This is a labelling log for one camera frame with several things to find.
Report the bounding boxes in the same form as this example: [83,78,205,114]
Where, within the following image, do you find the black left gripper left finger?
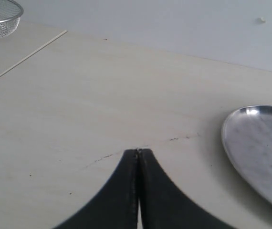
[56,149,138,229]

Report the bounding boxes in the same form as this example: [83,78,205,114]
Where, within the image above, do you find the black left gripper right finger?
[138,149,231,229]

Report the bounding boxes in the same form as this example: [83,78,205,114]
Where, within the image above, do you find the round stainless steel plate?
[221,105,272,205]

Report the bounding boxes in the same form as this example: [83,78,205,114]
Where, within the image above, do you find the wire mesh basket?
[0,0,24,38]

